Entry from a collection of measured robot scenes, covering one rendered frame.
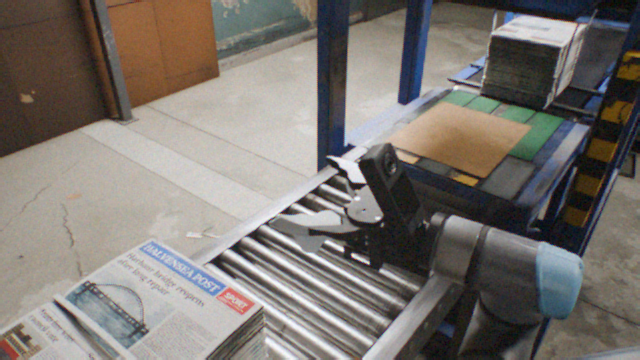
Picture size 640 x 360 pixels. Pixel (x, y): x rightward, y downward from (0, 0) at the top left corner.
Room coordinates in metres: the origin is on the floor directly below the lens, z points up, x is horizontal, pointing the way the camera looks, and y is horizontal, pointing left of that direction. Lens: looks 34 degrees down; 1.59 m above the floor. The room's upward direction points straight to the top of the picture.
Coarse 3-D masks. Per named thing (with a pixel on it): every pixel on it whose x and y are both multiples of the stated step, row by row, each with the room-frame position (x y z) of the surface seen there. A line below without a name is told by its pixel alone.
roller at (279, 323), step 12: (228, 276) 0.79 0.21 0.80; (240, 288) 0.75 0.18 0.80; (264, 300) 0.71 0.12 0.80; (264, 312) 0.68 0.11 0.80; (276, 312) 0.68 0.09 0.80; (276, 324) 0.65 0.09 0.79; (288, 324) 0.64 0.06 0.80; (300, 324) 0.65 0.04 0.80; (288, 336) 0.62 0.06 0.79; (300, 336) 0.61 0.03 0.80; (312, 336) 0.61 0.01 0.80; (300, 348) 0.60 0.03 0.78; (312, 348) 0.59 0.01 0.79; (324, 348) 0.58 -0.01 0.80; (336, 348) 0.59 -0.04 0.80
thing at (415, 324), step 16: (496, 208) 1.05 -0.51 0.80; (512, 208) 1.07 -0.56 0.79; (496, 224) 0.98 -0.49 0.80; (432, 288) 0.75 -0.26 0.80; (448, 288) 0.75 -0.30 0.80; (464, 288) 0.85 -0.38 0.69; (416, 304) 0.70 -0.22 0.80; (432, 304) 0.70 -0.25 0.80; (448, 304) 0.77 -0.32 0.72; (400, 320) 0.65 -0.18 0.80; (416, 320) 0.65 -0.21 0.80; (432, 320) 0.69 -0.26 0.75; (384, 336) 0.61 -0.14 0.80; (400, 336) 0.61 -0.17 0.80; (416, 336) 0.63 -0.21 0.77; (368, 352) 0.57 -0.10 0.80; (384, 352) 0.57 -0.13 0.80; (400, 352) 0.58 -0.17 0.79; (416, 352) 0.65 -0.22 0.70
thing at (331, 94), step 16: (320, 0) 1.55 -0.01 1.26; (336, 0) 1.51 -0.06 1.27; (320, 16) 1.55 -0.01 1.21; (336, 16) 1.51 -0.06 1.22; (320, 32) 1.55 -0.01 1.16; (336, 32) 1.51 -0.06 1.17; (320, 48) 1.55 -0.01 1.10; (336, 48) 1.51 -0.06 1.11; (320, 64) 1.55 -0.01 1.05; (336, 64) 1.52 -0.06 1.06; (320, 80) 1.55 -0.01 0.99; (336, 80) 1.52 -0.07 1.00; (320, 96) 1.55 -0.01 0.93; (336, 96) 1.52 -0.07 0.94; (320, 112) 1.55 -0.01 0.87; (336, 112) 1.52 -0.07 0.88; (320, 128) 1.54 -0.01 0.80; (336, 128) 1.52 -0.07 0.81; (320, 144) 1.54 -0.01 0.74; (336, 144) 1.53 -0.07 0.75; (320, 160) 1.54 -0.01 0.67
